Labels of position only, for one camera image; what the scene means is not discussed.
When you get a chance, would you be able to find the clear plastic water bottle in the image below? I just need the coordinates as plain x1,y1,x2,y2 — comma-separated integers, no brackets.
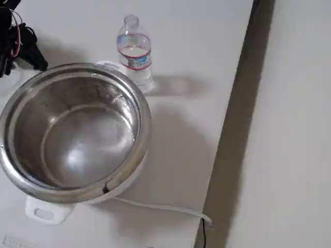
115,14,156,93

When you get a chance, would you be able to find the white rice cooker body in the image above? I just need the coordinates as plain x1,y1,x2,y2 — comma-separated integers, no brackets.
0,59,153,225

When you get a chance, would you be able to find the steel inner cooking pot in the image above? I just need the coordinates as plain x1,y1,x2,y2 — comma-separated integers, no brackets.
0,63,153,205

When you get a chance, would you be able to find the white power strip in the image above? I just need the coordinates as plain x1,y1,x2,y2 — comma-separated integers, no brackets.
4,234,39,248

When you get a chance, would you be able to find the white power cord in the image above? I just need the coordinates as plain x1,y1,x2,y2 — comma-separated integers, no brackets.
112,196,213,225

